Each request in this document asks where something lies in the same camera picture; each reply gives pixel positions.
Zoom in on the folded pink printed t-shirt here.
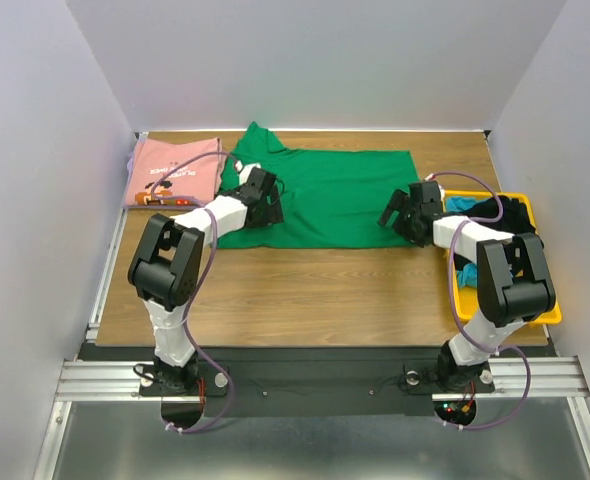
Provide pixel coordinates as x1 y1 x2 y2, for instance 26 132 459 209
124 137 226 208

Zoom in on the black garment in bin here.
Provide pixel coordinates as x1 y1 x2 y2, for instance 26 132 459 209
445 195 539 266

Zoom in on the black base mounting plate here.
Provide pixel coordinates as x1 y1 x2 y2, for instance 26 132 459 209
79 344 496 419

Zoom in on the folded lavender t-shirt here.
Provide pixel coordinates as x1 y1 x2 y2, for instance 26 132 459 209
126 149 136 177

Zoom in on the teal garment in bin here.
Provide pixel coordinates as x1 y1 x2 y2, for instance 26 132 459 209
446 196 478 288

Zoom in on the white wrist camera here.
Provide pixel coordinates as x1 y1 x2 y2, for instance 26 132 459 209
234 160 261 185
424 173 445 201

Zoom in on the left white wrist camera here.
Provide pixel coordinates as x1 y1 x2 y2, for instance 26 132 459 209
234 160 261 185

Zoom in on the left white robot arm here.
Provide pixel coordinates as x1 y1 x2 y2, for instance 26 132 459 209
127 164 284 395

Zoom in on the aluminium frame rail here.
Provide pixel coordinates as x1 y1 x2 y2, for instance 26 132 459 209
34 130 149 480

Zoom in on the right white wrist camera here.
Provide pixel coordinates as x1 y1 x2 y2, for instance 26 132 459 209
424 173 445 201

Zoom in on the green t-shirt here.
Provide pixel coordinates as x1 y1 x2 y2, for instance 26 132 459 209
218 122 419 249

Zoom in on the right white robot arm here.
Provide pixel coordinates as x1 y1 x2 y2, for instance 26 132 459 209
378 180 556 391

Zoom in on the yellow plastic bin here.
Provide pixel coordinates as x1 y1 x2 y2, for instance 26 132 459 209
435 189 563 327

